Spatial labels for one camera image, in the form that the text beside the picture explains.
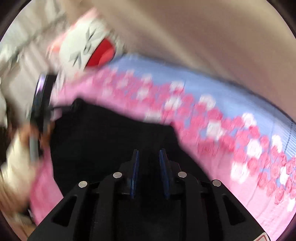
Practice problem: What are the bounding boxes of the black pants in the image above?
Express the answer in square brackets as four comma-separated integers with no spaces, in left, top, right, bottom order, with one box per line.
[49,98,209,241]

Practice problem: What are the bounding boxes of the person's left hand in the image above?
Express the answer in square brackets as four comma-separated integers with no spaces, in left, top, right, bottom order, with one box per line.
[19,121,55,162]

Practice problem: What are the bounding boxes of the pink rose bedspread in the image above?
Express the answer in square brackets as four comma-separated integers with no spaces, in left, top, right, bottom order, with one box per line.
[31,55,295,240]

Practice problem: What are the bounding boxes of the white cartoon face pillow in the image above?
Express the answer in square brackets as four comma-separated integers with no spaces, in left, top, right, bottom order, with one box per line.
[47,8,125,79]

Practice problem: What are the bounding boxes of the beige curtain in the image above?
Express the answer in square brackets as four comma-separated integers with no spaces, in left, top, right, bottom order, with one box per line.
[93,1,295,118]

